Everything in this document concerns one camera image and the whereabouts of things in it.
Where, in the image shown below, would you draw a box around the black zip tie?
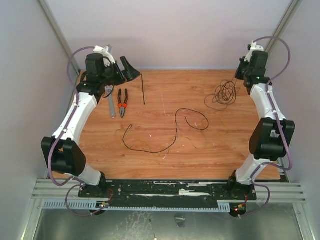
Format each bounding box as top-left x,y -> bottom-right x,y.
141,74 -> 146,105

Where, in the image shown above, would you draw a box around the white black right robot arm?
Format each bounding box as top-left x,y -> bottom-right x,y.
226,50 -> 296,199

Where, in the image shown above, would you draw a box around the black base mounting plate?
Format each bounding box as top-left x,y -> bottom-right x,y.
78,179 -> 257,209

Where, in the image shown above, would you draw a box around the grey slotted cable duct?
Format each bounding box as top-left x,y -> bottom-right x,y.
41,199 -> 231,213

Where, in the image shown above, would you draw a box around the orange black pliers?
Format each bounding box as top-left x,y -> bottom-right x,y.
117,89 -> 129,118

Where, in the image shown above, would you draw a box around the silver adjustable wrench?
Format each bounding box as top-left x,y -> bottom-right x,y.
105,85 -> 116,119

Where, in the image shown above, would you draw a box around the black and yellow wire bundle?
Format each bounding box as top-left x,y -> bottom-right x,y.
204,74 -> 241,112

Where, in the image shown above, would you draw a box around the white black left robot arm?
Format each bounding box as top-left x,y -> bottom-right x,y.
41,53 -> 141,198

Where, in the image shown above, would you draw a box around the aluminium frame rail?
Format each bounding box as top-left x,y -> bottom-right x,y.
249,0 -> 307,203

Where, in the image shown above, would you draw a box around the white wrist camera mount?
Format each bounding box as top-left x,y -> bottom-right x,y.
93,44 -> 116,67
244,41 -> 265,63

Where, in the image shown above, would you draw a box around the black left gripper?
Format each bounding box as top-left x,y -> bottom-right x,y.
100,56 -> 141,86

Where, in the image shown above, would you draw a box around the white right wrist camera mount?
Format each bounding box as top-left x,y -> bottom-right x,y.
244,41 -> 265,63

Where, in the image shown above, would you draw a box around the long black wire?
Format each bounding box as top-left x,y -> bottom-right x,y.
122,108 -> 210,154

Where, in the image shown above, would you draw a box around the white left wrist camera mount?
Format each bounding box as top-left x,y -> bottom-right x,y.
93,44 -> 116,67

